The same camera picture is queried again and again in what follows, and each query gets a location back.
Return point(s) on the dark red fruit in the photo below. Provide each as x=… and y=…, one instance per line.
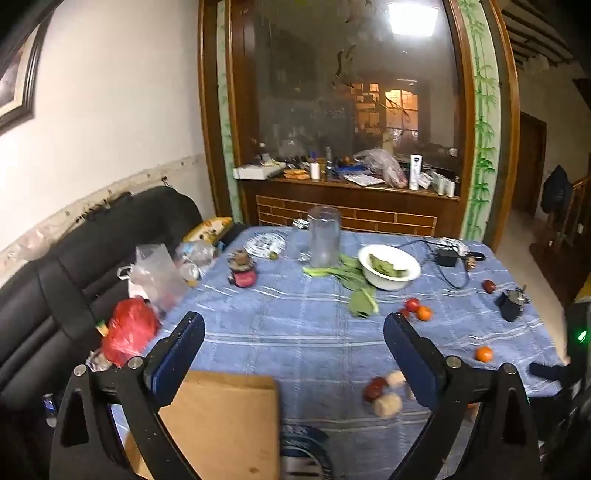
x=375, y=389

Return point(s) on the glass bottle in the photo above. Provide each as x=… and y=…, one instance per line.
x=328, y=164

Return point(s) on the orange tangerine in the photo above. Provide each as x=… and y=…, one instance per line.
x=425, y=313
x=484, y=354

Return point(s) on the dark framed picture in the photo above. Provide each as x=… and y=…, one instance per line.
x=23, y=87

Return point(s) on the wooden stair railing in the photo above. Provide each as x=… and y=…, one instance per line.
x=568, y=217

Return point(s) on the round patterned plate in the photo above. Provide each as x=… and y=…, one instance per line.
x=263, y=243

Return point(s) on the brown wooden door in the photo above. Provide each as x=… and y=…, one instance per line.
x=530, y=166

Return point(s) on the green leafy vegetable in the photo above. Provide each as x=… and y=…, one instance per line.
x=362, y=302

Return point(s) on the crumpled clear plastic bottle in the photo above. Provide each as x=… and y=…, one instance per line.
x=196, y=254

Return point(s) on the plastic bag with red contents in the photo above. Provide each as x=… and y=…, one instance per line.
x=388, y=168

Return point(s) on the orange snack packet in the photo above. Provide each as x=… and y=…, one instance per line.
x=295, y=174

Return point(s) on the dark hanging jacket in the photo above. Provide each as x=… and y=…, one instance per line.
x=556, y=189

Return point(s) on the black power adapter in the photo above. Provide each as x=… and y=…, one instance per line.
x=446, y=257

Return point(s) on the small dark red date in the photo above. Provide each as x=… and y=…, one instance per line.
x=489, y=286

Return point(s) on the black leather sofa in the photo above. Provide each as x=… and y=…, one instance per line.
x=55, y=286

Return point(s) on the yellow snack package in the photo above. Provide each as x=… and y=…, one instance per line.
x=207, y=228

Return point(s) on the small white boxes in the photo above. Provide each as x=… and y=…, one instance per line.
x=444, y=184

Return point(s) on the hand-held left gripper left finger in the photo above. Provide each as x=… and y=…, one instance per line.
x=171, y=367

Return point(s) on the white bowl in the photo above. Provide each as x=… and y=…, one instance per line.
x=392, y=277

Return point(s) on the red tomato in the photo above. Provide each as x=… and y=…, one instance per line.
x=412, y=304

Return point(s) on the blue bottle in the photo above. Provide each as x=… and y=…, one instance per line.
x=50, y=408

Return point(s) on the brown cardboard box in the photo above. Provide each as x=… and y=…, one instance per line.
x=226, y=424

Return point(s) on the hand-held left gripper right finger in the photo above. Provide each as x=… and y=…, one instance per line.
x=412, y=364

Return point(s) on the small white cup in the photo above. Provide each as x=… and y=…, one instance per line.
x=315, y=170

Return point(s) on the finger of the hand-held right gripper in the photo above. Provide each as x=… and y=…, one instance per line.
x=551, y=371

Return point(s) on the clear plastic jar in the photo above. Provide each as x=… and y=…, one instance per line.
x=324, y=240

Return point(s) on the black pouch with keys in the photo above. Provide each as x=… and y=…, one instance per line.
x=510, y=307

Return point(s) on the clear plastic bag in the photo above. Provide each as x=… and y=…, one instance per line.
x=154, y=277

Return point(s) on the white flat box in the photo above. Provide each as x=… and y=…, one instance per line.
x=254, y=172

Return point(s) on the small metal trinket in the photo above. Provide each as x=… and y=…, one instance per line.
x=471, y=263

